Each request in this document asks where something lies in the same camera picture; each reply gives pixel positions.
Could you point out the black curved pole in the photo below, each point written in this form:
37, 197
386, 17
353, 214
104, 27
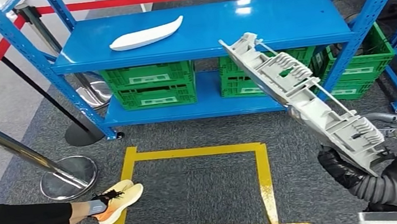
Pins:
4, 60

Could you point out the person's orange yellow shoe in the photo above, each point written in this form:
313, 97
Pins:
122, 200

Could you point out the yellow floor tape square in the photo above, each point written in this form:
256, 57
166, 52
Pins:
188, 152

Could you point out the grey plastic wheel hubcap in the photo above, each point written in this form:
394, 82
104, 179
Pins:
292, 77

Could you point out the black-headed barrier stanchion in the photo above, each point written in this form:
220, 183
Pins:
96, 93

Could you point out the chrome stanchion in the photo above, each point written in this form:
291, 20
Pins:
70, 180

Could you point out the black round floor base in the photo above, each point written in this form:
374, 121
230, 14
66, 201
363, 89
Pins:
80, 137

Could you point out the green plastic crate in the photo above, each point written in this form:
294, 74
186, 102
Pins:
132, 96
227, 66
115, 79
354, 86
363, 62
233, 86

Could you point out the white curved plastic part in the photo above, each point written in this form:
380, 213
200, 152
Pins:
143, 36

